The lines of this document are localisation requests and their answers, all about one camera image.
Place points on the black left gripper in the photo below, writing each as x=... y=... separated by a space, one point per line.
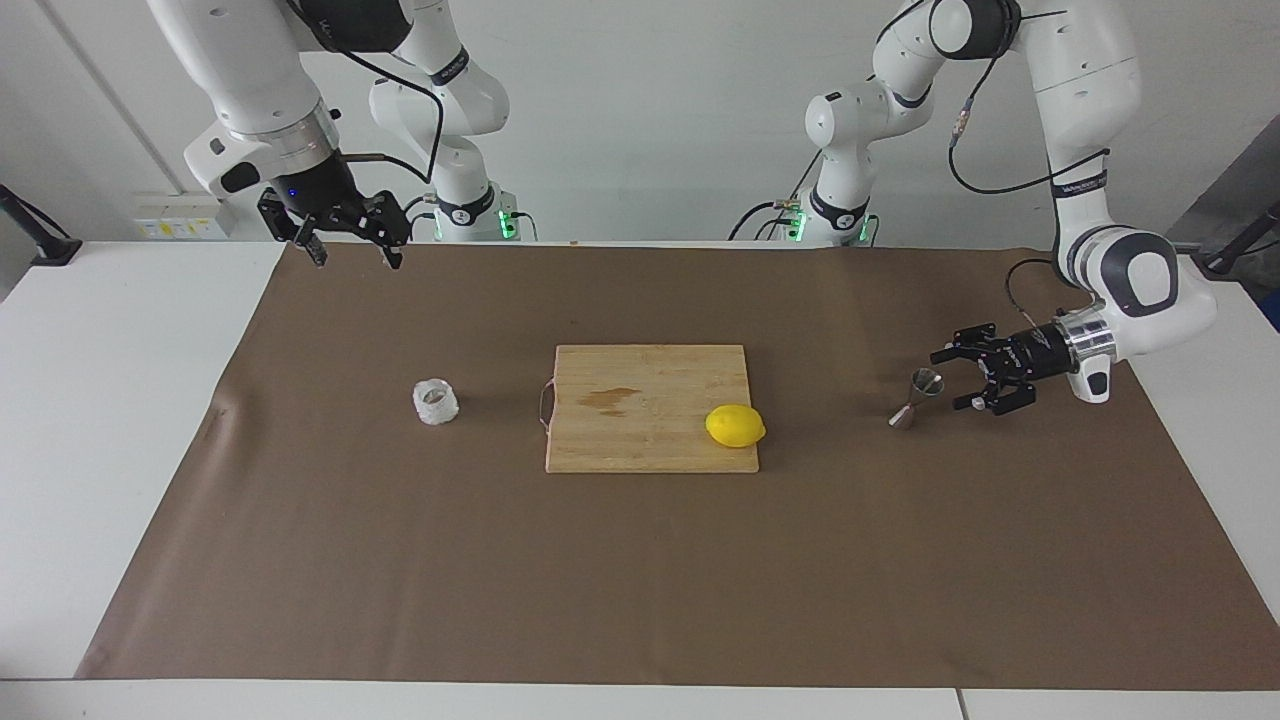
x=1035 y=355

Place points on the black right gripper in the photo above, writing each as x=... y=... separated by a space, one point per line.
x=320 y=200

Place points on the steel double jigger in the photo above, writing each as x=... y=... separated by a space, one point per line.
x=905 y=416

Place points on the clear textured glass cup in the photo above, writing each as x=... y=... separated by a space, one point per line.
x=436 y=403

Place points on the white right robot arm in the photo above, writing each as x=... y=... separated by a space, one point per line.
x=250 y=60

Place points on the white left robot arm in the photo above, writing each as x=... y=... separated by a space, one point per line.
x=1080 y=90

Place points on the yellow lemon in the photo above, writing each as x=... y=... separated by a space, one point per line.
x=735 y=426

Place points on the black clamp stand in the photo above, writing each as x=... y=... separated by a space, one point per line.
x=1235 y=255
x=45 y=248

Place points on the blue object at table edge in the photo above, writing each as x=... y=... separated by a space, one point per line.
x=1273 y=315

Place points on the dark grey partition panel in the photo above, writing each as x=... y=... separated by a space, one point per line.
x=1235 y=175

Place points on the wooden cutting board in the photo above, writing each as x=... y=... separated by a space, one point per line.
x=650 y=430

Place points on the brown paper table mat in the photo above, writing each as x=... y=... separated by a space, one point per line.
x=600 y=580

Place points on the white wall socket box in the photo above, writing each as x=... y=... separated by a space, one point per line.
x=185 y=215

